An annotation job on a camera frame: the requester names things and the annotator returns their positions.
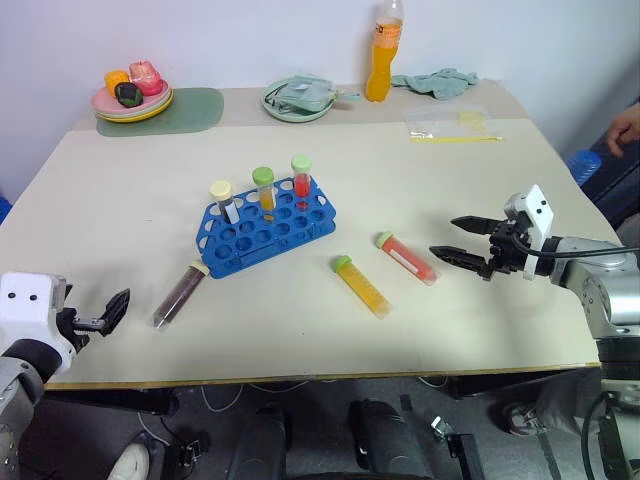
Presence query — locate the grey sneaker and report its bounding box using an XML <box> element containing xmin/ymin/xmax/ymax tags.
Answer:
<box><xmin>501</xmin><ymin>401</ymin><xmax>547</xmax><ymax>439</ymax></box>

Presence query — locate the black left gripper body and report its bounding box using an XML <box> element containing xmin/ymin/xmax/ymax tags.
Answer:
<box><xmin>55</xmin><ymin>305</ymin><xmax>110</xmax><ymax>359</ymax></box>

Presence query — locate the green-capped amber liquid tube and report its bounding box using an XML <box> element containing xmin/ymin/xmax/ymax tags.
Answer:
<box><xmin>251</xmin><ymin>167</ymin><xmax>278</xmax><ymax>224</ymax></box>

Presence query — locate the cream-capped dark purple tube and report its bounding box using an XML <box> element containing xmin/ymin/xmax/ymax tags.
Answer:
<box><xmin>151</xmin><ymin>261</ymin><xmax>211</xmax><ymax>331</ymax></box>

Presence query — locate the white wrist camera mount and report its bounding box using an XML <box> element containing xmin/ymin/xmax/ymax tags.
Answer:
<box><xmin>503</xmin><ymin>183</ymin><xmax>556</xmax><ymax>280</ymax></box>
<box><xmin>0</xmin><ymin>271</ymin><xmax>76</xmax><ymax>372</ymax></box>

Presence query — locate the white floor cable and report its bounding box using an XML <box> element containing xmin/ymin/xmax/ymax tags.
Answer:
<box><xmin>137</xmin><ymin>380</ymin><xmax>251</xmax><ymax>451</ymax></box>

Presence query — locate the green rounded placemat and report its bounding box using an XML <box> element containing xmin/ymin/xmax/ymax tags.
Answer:
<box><xmin>95</xmin><ymin>86</ymin><xmax>225</xmax><ymax>138</ymax></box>

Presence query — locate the dark green toy food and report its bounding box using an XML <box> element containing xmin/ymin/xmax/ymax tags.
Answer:
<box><xmin>113</xmin><ymin>81</ymin><xmax>144</xmax><ymax>108</ymax></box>

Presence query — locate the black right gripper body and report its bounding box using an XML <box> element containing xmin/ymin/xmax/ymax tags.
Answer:
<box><xmin>480</xmin><ymin>217</ymin><xmax>533</xmax><ymax>282</ymax></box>

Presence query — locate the blue ribbed water jug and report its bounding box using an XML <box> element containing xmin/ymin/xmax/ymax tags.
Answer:
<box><xmin>566</xmin><ymin>148</ymin><xmax>603</xmax><ymax>187</ymax></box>

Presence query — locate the yellow plate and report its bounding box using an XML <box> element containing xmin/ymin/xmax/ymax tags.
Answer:
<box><xmin>94</xmin><ymin>88</ymin><xmax>175</xmax><ymax>125</ymax></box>

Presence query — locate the grey trousers leg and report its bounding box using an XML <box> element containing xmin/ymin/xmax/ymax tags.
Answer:
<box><xmin>536</xmin><ymin>370</ymin><xmax>607</xmax><ymax>432</ymax></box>

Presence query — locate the bystander bare hand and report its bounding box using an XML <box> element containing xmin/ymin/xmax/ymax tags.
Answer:
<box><xmin>605</xmin><ymin>110</ymin><xmax>640</xmax><ymax>158</ymax></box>

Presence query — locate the white shoe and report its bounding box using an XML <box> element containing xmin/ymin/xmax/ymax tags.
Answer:
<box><xmin>106</xmin><ymin>441</ymin><xmax>152</xmax><ymax>480</ymax></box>

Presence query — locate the pink plate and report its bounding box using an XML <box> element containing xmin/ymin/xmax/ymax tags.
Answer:
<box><xmin>90</xmin><ymin>78</ymin><xmax>171</xmax><ymax>117</ymax></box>

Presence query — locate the blue test tube rack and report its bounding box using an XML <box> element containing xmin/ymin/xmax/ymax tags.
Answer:
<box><xmin>196</xmin><ymin>177</ymin><xmax>337</xmax><ymax>280</ymax></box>

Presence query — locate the bystander dark trousers leg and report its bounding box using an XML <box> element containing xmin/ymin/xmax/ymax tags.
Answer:
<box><xmin>581</xmin><ymin>134</ymin><xmax>640</xmax><ymax>229</ymax></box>

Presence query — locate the clear yellow-zip plastic bag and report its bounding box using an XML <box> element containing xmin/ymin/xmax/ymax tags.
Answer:
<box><xmin>403</xmin><ymin>106</ymin><xmax>505</xmax><ymax>145</ymax></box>

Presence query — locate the orange drink plastic bottle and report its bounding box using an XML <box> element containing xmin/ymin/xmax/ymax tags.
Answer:
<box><xmin>364</xmin><ymin>0</ymin><xmax>407</xmax><ymax>104</ymax></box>

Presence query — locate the green-capped yellow liquid tube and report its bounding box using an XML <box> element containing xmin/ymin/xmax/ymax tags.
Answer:
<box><xmin>329</xmin><ymin>255</ymin><xmax>391</xmax><ymax>320</ymax></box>

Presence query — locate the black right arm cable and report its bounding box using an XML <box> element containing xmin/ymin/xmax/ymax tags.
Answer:
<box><xmin>508</xmin><ymin>230</ymin><xmax>629</xmax><ymax>262</ymax></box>

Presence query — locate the pink toy food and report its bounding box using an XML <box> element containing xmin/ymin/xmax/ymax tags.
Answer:
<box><xmin>127</xmin><ymin>59</ymin><xmax>166</xmax><ymax>97</ymax></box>

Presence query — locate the dark rounded shape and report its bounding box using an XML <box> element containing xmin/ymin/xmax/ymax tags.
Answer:
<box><xmin>226</xmin><ymin>403</ymin><xmax>292</xmax><ymax>480</ymax></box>
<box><xmin>347</xmin><ymin>397</ymin><xmax>427</xmax><ymax>480</ymax></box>

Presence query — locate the green-capped orange-red liquid tube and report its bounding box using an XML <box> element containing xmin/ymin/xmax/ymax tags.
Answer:
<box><xmin>375</xmin><ymin>230</ymin><xmax>439</xmax><ymax>287</ymax></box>

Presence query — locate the green-capped red liquid tube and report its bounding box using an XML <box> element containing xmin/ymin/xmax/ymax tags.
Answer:
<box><xmin>291</xmin><ymin>155</ymin><xmax>315</xmax><ymax>212</ymax></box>

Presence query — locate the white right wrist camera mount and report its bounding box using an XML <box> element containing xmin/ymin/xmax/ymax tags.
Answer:
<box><xmin>503</xmin><ymin>183</ymin><xmax>556</xmax><ymax>280</ymax></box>

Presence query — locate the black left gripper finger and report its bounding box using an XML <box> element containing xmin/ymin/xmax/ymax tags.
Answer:
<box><xmin>101</xmin><ymin>287</ymin><xmax>133</xmax><ymax>337</ymax></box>

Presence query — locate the pale green zip pouch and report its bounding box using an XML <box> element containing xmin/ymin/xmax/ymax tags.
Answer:
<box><xmin>271</xmin><ymin>74</ymin><xmax>362</xmax><ymax>114</ymax></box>

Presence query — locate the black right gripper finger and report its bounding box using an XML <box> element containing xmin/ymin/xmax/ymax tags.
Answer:
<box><xmin>450</xmin><ymin>215</ymin><xmax>497</xmax><ymax>236</ymax></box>
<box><xmin>428</xmin><ymin>244</ymin><xmax>489</xmax><ymax>276</ymax></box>

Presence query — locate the white tube yellow cap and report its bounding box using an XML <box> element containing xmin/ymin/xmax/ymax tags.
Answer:
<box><xmin>209</xmin><ymin>180</ymin><xmax>243</xmax><ymax>225</ymax></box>

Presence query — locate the crumpled green cloth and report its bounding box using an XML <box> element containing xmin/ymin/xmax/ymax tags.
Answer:
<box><xmin>390</xmin><ymin>66</ymin><xmax>479</xmax><ymax>100</ymax></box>

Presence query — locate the orange toy food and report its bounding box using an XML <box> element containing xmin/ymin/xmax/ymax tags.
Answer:
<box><xmin>103</xmin><ymin>69</ymin><xmax>131</xmax><ymax>92</ymax></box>

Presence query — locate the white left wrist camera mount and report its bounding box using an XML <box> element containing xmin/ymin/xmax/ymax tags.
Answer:
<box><xmin>0</xmin><ymin>271</ymin><xmax>76</xmax><ymax>372</ymax></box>

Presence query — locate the light green plate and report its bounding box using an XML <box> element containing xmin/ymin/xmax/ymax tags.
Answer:
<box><xmin>260</xmin><ymin>76</ymin><xmax>336</xmax><ymax>123</ymax></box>

